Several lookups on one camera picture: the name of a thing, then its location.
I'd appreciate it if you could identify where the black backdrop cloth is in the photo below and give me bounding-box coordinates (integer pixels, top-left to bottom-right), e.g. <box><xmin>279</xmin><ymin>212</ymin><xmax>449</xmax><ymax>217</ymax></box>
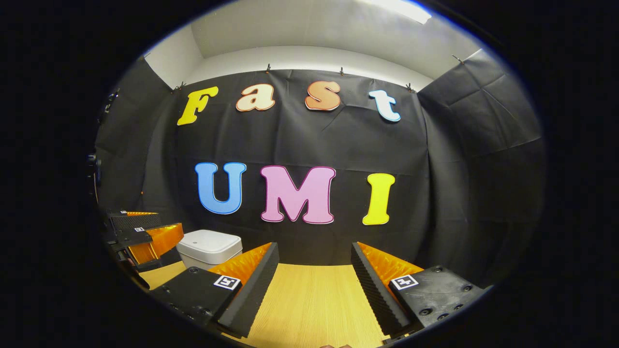
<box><xmin>94</xmin><ymin>48</ymin><xmax>547</xmax><ymax>290</ymax></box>

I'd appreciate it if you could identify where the ceiling light panel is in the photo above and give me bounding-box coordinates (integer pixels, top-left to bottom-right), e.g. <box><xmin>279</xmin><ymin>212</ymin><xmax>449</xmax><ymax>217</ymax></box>
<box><xmin>358</xmin><ymin>0</ymin><xmax>432</xmax><ymax>25</ymax></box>

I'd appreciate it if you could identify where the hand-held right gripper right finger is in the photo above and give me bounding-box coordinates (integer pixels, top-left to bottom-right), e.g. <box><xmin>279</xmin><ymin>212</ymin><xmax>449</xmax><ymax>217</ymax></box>
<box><xmin>352</xmin><ymin>242</ymin><xmax>486</xmax><ymax>339</ymax></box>

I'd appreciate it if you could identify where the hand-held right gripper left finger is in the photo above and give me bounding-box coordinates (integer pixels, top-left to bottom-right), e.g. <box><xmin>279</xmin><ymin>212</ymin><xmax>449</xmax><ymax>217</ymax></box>
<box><xmin>150</xmin><ymin>242</ymin><xmax>281</xmax><ymax>339</ymax></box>

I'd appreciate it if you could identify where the black clamp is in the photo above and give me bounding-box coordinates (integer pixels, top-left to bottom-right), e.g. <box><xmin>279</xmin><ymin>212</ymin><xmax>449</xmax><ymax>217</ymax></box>
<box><xmin>99</xmin><ymin>88</ymin><xmax>120</xmax><ymax>125</ymax></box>

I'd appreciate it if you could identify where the wooden desktop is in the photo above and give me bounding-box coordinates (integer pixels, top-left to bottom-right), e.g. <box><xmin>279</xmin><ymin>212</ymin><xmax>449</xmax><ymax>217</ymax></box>
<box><xmin>138</xmin><ymin>261</ymin><xmax>402</xmax><ymax>348</ymax></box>

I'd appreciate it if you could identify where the grey desktop garbage bin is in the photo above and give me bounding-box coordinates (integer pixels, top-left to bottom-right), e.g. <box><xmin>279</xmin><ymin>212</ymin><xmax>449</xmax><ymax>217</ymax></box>
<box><xmin>176</xmin><ymin>230</ymin><xmax>243</xmax><ymax>270</ymax></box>

